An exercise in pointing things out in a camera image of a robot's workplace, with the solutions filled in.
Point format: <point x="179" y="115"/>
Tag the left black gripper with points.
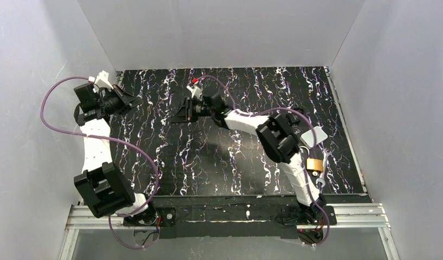
<point x="120" y="99"/>

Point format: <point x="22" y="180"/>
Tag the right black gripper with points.
<point x="189" y="110"/>

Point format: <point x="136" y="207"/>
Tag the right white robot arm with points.
<point x="274" y="130"/>

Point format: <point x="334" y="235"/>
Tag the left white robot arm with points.
<point x="101" y="184"/>

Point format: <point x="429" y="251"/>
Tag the white square box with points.
<point x="313" y="137"/>

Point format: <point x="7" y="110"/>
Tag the brass padlock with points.
<point x="311" y="164"/>

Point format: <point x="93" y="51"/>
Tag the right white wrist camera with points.
<point x="194" y="89"/>

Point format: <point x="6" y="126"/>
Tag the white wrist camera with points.
<point x="101" y="80"/>
<point x="194" y="89"/>

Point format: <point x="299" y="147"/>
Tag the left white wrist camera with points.
<point x="101" y="80"/>

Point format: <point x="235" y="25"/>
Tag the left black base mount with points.
<point x="160" y="217"/>

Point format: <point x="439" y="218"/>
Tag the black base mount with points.
<point x="300" y="214"/>
<point x="160" y="217"/>

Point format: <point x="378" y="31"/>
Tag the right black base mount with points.
<point x="300" y="214"/>

